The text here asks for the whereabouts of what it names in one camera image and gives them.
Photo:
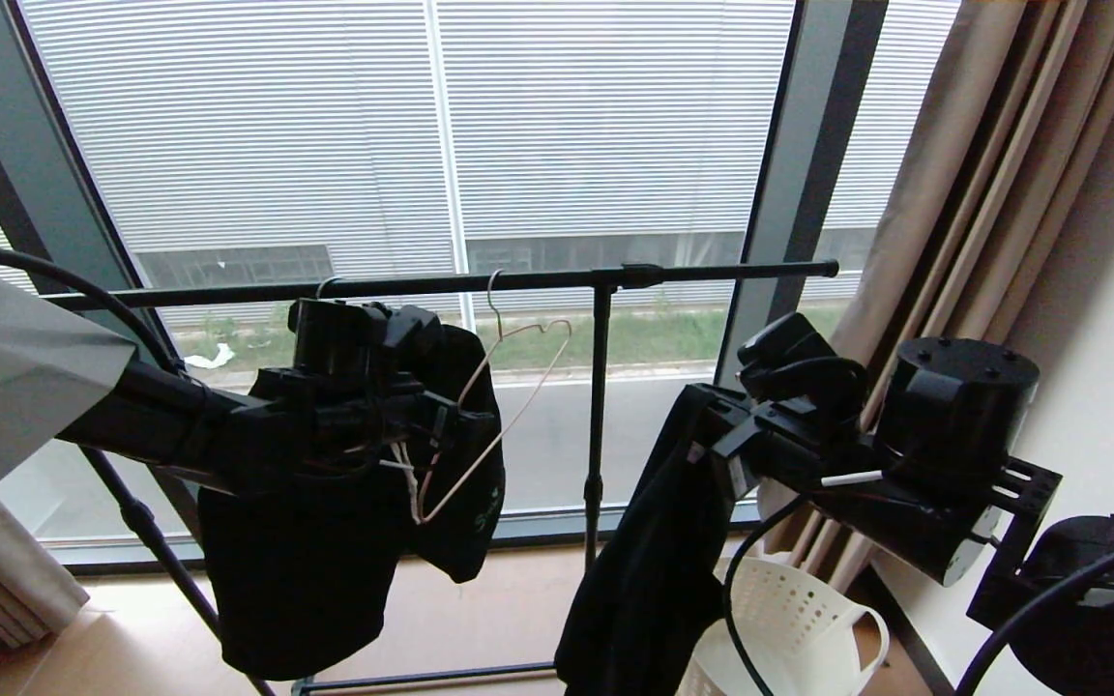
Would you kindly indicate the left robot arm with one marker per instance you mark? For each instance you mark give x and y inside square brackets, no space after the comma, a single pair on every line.
[35,387]

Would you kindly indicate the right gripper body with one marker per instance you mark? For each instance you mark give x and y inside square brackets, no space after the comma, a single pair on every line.
[799,454]

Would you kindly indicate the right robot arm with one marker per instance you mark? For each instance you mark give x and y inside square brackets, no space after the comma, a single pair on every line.
[953,406]

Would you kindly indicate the white laundry basket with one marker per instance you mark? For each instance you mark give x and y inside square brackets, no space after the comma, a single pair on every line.
[799,619]

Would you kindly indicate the pink clothes hanger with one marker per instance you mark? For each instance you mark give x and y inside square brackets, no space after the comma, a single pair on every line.
[496,426]
[322,281]

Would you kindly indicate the window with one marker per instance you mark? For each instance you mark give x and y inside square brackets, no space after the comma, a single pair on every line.
[808,145]

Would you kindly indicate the brown curtain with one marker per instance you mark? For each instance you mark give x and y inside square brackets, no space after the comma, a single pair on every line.
[982,193]
[6,580]

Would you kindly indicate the black clothes rack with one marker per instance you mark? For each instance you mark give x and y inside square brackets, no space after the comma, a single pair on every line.
[518,281]

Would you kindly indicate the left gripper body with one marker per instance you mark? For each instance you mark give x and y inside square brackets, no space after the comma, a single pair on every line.
[431,420]

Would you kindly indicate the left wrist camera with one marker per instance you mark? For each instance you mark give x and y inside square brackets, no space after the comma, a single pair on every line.
[412,333]

